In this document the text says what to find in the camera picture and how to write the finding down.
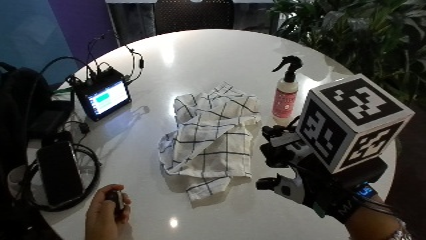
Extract white checked cloth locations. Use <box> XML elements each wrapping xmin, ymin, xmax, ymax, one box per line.
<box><xmin>158</xmin><ymin>81</ymin><xmax>263</xmax><ymax>203</ymax></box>

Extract black phone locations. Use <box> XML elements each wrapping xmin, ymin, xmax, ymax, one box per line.
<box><xmin>36</xmin><ymin>139</ymin><xmax>87</xmax><ymax>207</ymax></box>

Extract black wristband with blue light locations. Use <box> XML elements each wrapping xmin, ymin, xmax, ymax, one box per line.
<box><xmin>331</xmin><ymin>181</ymin><xmax>380</xmax><ymax>224</ymax></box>

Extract black chair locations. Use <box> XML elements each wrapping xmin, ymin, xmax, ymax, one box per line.
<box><xmin>154</xmin><ymin>0</ymin><xmax>236</xmax><ymax>35</ymax></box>

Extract spray bottle with pink label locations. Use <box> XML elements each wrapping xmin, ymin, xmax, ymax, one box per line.
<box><xmin>271</xmin><ymin>55</ymin><xmax>305</xmax><ymax>126</ymax></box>

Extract small black remote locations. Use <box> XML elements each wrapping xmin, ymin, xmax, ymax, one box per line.
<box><xmin>106</xmin><ymin>189</ymin><xmax>127</xmax><ymax>215</ymax></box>

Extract black cables with inline box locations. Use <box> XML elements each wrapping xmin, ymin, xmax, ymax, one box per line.
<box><xmin>86</xmin><ymin>32</ymin><xmax>147</xmax><ymax>85</ymax></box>

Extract coiled black cable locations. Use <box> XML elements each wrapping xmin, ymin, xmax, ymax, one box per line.
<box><xmin>20</xmin><ymin>142</ymin><xmax>103</xmax><ymax>213</ymax></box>

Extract small black display screen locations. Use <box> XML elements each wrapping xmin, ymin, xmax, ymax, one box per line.
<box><xmin>72</xmin><ymin>67</ymin><xmax>134</xmax><ymax>123</ymax></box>

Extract black backpack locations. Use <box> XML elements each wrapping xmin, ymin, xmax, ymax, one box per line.
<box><xmin>0</xmin><ymin>61</ymin><xmax>76</xmax><ymax>174</ymax></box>

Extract small black plug adapter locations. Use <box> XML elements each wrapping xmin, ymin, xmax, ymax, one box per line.
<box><xmin>76</xmin><ymin>122</ymin><xmax>92</xmax><ymax>135</ymax></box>

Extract white marker cube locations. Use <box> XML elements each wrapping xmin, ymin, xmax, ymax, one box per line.
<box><xmin>296</xmin><ymin>73</ymin><xmax>417</xmax><ymax>175</ymax></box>

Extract silver bracelet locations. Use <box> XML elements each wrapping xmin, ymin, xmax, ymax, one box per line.
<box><xmin>387</xmin><ymin>218</ymin><xmax>416</xmax><ymax>240</ymax></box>

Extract green leafy plant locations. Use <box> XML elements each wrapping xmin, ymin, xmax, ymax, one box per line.
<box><xmin>269</xmin><ymin>0</ymin><xmax>426</xmax><ymax>108</ymax></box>

